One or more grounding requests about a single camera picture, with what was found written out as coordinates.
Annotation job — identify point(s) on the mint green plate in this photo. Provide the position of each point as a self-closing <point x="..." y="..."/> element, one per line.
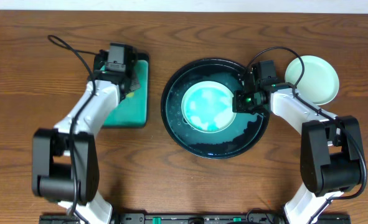
<point x="320" y="82"/>
<point x="207" y="107"/>

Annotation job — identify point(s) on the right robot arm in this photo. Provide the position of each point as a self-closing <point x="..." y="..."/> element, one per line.
<point x="332" y="162"/>

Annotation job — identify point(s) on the black rectangular sponge tray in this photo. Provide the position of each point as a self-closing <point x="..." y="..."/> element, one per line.
<point x="134" y="102"/>

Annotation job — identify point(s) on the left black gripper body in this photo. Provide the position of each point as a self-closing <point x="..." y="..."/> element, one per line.
<point x="133" y="82"/>

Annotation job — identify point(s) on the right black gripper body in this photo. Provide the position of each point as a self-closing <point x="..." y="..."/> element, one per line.
<point x="246" y="102"/>

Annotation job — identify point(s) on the round black serving tray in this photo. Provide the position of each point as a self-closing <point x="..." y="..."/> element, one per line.
<point x="246" y="129"/>

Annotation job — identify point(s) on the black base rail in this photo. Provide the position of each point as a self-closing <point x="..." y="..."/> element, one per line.
<point x="140" y="218"/>

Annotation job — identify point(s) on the mint green plate top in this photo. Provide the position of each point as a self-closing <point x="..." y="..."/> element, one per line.
<point x="320" y="82"/>

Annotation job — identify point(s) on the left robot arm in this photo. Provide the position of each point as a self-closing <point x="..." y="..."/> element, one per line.
<point x="64" y="158"/>

